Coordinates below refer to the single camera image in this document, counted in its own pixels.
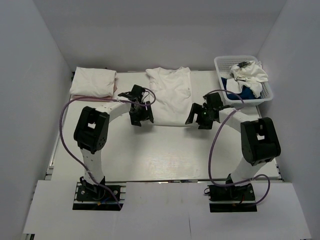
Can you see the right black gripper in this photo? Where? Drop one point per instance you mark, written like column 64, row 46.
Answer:
column 197, row 108

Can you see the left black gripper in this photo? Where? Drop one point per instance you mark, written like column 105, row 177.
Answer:
column 147, row 114

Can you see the white cartoon print t-shirt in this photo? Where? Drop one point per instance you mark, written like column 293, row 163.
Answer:
column 173, row 92

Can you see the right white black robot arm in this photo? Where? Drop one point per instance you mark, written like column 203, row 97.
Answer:
column 259, row 140

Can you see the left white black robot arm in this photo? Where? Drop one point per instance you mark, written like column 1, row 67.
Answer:
column 92, row 129

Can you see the folded pink t-shirt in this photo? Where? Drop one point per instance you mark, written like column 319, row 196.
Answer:
column 100, row 88

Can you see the blue t-shirt in basket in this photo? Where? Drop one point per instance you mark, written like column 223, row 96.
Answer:
column 232, row 92

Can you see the folded white t-shirt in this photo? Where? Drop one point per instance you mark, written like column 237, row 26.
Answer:
column 82, row 73

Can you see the crumpled white t-shirt in basket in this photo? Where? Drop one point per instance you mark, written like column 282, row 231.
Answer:
column 246, row 75

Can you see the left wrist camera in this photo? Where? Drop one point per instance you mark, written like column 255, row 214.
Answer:
column 135, row 95

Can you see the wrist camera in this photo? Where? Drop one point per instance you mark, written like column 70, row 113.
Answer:
column 213, row 102
column 135, row 95

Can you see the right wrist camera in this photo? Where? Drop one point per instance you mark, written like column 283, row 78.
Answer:
column 213, row 102

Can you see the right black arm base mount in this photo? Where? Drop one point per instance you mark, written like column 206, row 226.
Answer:
column 233, row 199

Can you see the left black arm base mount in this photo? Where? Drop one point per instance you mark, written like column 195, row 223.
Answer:
column 88, row 197

